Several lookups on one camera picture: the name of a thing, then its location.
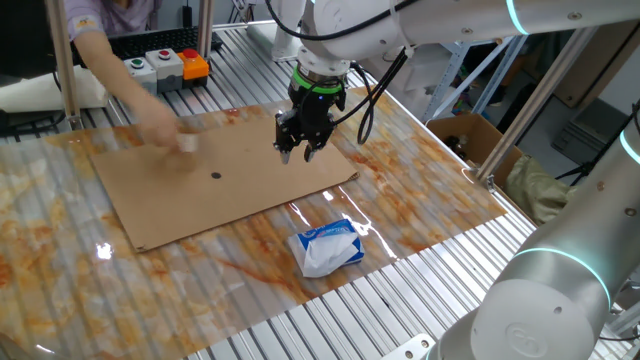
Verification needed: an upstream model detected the brown cardboard sheet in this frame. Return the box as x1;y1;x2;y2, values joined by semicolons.
90;110;361;253

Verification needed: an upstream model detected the blue white tissue pack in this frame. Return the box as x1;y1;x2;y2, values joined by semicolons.
286;218;366;279

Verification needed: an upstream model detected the white pedestal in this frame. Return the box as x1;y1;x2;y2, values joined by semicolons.
245;0;305;63

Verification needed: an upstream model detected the green wrist adapter ring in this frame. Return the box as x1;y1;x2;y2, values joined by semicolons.
291;66;347;96

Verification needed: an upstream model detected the person's bare forearm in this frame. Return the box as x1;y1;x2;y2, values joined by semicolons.
73;28;154;119

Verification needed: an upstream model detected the grey box green button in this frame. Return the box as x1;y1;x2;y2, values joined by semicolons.
122;56;159;96

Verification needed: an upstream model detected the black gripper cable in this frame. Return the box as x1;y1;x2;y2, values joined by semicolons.
330;47;409;147

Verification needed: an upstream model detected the black keyboard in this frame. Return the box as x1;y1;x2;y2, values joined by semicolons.
71;25;225;69

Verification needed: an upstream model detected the grey box red button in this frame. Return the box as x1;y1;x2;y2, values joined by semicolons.
144;47;185;94

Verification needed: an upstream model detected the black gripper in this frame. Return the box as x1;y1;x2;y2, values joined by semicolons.
273;85;348;167

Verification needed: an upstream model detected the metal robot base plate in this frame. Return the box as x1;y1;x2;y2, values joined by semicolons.
382;333;436;360

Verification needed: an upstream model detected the aluminium frame post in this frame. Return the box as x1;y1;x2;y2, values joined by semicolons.
197;0;215;59
474;27;601;194
44;0;84;131

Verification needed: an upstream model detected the marble pattern plastic sheet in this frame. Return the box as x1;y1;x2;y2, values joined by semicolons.
0;84;509;360

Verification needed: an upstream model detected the pale wooden cube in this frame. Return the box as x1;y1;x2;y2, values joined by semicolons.
177;132;200;155

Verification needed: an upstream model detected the black monitor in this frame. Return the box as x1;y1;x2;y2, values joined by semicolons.
0;0;59;81

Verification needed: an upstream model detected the orange emergency stop box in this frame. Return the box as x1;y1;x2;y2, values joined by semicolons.
177;47;211;90

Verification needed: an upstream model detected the white foam slab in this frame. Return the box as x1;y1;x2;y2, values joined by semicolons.
0;64;111;114

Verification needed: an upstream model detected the blue grey metal shelf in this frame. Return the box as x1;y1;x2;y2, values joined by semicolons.
422;34;529;124

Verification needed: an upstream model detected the grey equipment case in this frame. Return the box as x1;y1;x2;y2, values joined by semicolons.
552;97;631;166

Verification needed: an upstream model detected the olive green bag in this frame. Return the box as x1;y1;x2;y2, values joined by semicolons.
503;153;579;226

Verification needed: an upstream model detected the black camera cable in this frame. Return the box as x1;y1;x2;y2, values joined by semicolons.
263;0;420;42

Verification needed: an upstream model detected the brown wooden board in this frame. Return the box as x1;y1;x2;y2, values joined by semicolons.
552;19;640;109

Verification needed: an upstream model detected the person's hand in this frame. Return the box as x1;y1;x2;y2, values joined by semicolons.
130;97;180;149

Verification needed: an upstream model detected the open cardboard box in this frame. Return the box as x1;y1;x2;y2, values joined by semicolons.
425;112;524;189

